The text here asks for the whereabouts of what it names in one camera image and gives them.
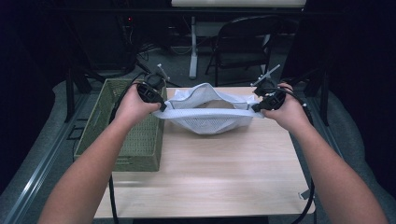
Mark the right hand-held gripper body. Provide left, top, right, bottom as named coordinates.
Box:
left=250, top=63, right=287, bottom=111

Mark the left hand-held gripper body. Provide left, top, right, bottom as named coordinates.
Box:
left=135, top=63, right=171, bottom=105

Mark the beige cloth garment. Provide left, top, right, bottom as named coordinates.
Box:
left=196, top=99, right=236, bottom=110

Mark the green woven basket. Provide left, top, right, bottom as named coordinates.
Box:
left=73, top=77, right=168, bottom=173

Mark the person's right hand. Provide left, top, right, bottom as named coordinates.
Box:
left=261, top=81, right=313, bottom=134

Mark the person's left hand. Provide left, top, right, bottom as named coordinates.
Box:
left=112, top=83, right=163, bottom=126

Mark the black metal stand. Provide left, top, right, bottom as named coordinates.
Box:
left=64, top=66, right=106, bottom=124
left=274, top=66, right=331, bottom=127

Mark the white desk with metal leg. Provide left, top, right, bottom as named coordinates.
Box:
left=171, top=0, right=308, bottom=81

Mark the dark equipment with red light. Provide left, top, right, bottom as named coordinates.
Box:
left=90, top=12, right=138, bottom=74

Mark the black folding chair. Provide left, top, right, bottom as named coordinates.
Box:
left=204, top=14, right=283, bottom=88

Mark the grey tape strip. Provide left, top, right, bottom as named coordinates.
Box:
left=298, top=188, right=312, bottom=201

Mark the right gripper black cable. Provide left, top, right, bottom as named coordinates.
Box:
left=274, top=87, right=316, bottom=224

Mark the metal floor rail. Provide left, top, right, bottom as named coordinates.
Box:
left=0, top=92, right=92, bottom=224
left=306, top=92, right=344, bottom=157

